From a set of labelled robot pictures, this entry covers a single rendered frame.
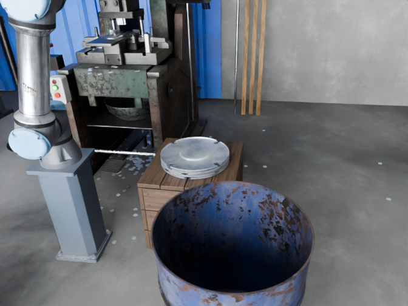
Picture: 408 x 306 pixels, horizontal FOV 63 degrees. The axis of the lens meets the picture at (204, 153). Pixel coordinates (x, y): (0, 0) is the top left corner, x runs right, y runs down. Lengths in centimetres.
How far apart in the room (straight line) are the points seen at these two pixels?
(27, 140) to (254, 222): 75
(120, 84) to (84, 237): 77
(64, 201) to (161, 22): 116
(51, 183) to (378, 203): 152
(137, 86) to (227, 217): 89
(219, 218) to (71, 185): 56
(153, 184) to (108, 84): 70
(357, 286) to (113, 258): 98
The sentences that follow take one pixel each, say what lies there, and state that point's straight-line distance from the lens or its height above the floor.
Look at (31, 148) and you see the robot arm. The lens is 115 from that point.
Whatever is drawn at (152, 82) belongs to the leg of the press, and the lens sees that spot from 164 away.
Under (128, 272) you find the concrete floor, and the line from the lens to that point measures 147.
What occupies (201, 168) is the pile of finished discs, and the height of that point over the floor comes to 39.
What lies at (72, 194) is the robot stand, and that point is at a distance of 135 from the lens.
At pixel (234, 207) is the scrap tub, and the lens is 111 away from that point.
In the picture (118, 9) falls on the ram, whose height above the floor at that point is 91.
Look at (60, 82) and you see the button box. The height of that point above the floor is 60.
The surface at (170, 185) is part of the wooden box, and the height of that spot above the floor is 35.
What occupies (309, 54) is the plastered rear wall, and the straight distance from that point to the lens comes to 300.
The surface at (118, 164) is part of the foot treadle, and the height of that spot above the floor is 16.
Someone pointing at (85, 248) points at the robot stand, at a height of 7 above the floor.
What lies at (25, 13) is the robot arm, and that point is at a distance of 100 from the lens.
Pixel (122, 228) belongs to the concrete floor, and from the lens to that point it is 167.
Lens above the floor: 107
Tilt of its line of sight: 29 degrees down
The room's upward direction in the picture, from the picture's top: 2 degrees counter-clockwise
